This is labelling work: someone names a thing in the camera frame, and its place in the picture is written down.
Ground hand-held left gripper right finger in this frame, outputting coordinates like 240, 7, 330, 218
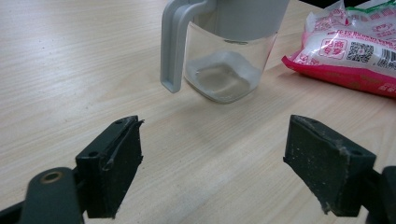
283, 114, 377, 217

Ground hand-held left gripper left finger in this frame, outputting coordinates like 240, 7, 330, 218
75, 115, 145, 219

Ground clear jar with grey lid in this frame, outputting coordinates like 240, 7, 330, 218
160, 0, 291, 105

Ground pink white plastic bag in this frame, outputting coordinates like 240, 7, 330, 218
281, 0, 396, 99

